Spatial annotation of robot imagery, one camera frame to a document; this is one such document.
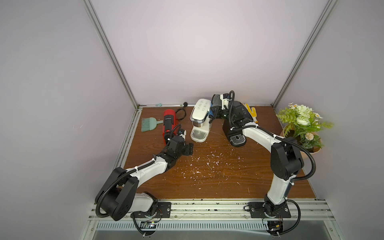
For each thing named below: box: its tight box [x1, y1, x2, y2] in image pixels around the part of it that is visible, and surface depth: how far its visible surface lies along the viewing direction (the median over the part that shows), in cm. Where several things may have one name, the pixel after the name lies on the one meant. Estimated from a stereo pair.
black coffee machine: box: [222, 118, 248, 147], surface depth 71 cm
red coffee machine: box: [162, 109, 178, 146], surface depth 88 cm
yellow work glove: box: [242, 103, 258, 124], surface depth 120 cm
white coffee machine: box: [189, 98, 212, 143], surface depth 91 cm
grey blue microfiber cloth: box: [208, 94, 222, 118], surface depth 85 cm
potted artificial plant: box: [276, 102, 334, 154], surface depth 76 cm
